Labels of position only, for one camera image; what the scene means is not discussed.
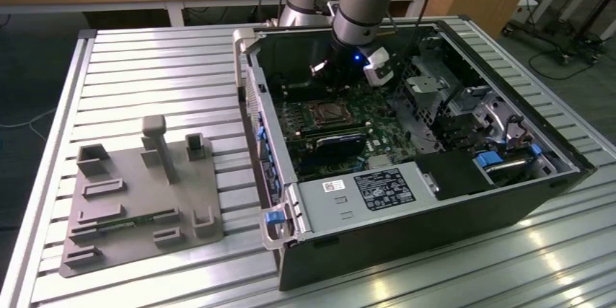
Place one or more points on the blue disk carrier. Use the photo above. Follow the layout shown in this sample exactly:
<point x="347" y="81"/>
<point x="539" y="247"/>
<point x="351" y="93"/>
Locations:
<point x="488" y="161"/>

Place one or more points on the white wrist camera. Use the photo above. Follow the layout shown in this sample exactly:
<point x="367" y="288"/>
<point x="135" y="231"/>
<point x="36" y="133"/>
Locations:
<point x="379" y="66"/>

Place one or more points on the black graphics card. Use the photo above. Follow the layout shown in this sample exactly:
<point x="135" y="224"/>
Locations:
<point x="336" y="149"/>

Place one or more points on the small blue clip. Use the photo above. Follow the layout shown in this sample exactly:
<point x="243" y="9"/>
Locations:
<point x="534" y="151"/>

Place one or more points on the green RAM stick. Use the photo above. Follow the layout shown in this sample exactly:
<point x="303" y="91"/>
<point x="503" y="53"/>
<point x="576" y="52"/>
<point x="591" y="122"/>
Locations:
<point x="139" y="220"/>

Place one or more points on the green motherboard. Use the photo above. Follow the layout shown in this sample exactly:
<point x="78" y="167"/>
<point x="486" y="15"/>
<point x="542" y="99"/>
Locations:
<point x="384" y="135"/>

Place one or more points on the silver chipset heatsink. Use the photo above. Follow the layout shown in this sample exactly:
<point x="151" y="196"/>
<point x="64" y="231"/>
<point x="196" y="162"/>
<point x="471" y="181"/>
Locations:
<point x="383" y="160"/>

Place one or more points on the grey parts rack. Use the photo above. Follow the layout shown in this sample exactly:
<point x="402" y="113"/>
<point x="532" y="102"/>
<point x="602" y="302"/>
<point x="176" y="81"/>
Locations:
<point x="139" y="192"/>

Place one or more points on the silver power supply unit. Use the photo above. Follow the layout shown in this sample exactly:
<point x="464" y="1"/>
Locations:
<point x="332" y="210"/>

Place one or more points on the metal drive cage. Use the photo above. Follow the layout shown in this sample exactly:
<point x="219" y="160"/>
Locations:
<point x="434" y="88"/>

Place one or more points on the blue case latch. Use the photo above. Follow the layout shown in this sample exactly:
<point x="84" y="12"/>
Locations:
<point x="274" y="218"/>

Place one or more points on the black open PC case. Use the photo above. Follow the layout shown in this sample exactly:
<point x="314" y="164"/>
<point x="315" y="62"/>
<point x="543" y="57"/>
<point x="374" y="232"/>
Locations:
<point x="410" y="243"/>

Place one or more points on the wheeled equipment stand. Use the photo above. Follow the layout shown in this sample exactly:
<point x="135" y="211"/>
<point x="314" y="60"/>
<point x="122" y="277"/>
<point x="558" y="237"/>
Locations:
<point x="582" y="42"/>

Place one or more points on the silver CPU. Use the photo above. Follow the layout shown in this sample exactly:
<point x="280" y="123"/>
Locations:
<point x="332" y="109"/>

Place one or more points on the black plastic duct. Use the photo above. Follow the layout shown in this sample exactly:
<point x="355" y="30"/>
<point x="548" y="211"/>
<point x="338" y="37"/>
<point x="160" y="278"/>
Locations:
<point x="452" y="174"/>

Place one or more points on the CPU socket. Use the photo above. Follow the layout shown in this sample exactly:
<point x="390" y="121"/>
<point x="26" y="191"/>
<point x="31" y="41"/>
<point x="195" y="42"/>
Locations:
<point x="336" y="122"/>

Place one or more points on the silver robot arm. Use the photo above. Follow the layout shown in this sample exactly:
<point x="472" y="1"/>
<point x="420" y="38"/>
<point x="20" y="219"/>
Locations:
<point x="359" y="12"/>

